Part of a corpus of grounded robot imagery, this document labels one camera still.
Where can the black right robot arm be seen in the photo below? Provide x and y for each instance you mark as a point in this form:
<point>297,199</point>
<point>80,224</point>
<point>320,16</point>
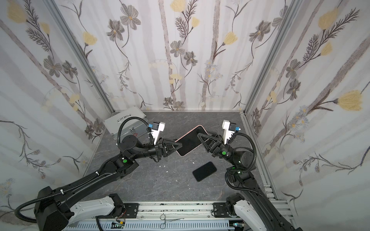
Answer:
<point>243,181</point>

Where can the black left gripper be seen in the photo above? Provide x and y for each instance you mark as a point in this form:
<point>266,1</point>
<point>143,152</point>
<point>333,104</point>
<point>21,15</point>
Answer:
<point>159,149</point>

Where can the steel forceps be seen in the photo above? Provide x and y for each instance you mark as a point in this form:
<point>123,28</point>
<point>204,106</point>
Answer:
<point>165,221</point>

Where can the black phone lying right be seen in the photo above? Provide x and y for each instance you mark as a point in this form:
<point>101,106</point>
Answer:
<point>204,171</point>

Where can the white slotted cable duct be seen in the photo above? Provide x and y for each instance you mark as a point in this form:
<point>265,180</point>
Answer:
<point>181,225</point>

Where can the pink phone case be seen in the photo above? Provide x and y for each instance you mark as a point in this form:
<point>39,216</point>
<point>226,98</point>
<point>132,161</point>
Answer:
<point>188,153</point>

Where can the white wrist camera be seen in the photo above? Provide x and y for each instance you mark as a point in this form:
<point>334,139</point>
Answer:
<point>156,128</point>
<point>229,129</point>

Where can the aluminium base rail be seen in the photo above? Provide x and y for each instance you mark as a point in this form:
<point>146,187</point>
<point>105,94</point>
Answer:
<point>191,209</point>

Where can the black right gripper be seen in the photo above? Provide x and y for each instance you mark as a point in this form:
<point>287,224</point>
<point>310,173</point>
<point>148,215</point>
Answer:
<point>215,146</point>

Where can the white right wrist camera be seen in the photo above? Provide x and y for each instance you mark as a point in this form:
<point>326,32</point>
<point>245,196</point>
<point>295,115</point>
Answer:
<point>229,129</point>

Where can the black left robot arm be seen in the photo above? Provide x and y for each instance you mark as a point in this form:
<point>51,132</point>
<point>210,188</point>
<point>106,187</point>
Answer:
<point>52,209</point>

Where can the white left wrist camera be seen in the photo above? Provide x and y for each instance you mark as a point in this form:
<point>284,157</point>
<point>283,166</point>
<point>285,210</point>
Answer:
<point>156,128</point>

